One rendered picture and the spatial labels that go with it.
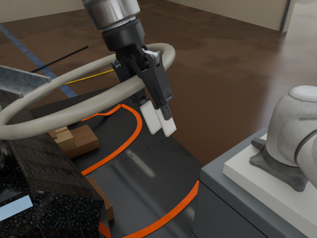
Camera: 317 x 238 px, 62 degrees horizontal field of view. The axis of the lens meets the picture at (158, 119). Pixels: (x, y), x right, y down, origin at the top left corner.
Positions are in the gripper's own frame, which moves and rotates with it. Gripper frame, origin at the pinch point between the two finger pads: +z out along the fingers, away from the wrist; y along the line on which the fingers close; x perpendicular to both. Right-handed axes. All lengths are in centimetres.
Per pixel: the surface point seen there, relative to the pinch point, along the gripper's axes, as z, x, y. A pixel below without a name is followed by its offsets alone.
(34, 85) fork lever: -11, 3, 53
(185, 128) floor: 90, -114, 120
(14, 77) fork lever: -16, 5, 61
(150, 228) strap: 96, -20, 76
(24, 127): -10.3, 20.9, 11.0
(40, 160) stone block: 18, 11, 70
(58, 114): -10.5, 16.1, 5.5
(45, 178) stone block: 20, 16, 57
